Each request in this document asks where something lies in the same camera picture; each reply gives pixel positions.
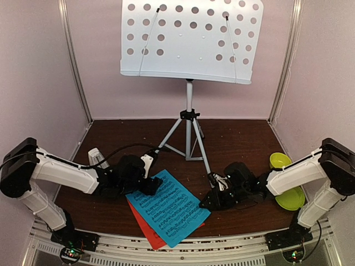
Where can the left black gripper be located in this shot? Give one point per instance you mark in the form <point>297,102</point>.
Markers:
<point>152,185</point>

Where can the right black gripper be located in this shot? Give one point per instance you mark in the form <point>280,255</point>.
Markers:
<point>215,201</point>

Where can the blue sheet music paper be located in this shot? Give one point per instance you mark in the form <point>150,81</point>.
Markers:
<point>173,212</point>

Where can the silver tripod stand legs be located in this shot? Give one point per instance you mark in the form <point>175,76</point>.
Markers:
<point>194,136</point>

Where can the white perforated music stand desk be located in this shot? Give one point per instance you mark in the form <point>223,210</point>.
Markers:
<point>199,40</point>

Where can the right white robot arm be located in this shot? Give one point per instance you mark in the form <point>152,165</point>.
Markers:
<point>331,161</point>

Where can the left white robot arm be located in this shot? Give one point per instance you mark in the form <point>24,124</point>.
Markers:
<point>27,163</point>

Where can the white metronome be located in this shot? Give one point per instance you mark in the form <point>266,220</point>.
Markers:
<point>95,156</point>

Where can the red sheet music paper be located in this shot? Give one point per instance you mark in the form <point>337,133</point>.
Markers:
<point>153,238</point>

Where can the yellow-green bowl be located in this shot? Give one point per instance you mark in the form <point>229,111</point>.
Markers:
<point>279,160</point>

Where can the yellow-green plate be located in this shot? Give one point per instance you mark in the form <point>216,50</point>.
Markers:
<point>291,200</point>

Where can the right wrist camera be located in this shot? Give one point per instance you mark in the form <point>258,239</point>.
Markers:
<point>218,181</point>

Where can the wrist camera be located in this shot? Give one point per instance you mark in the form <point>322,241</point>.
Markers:
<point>218,181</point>
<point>148,159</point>

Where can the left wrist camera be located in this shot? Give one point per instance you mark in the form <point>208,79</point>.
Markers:
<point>148,159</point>

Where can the aluminium front rail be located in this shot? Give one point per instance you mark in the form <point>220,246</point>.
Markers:
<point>242,249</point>

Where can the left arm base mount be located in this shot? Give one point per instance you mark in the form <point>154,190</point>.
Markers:
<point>74,243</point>

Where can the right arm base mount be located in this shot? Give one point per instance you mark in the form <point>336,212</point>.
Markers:
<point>291,245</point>

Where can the left aluminium corner post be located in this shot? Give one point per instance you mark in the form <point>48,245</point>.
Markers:
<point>63,12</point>

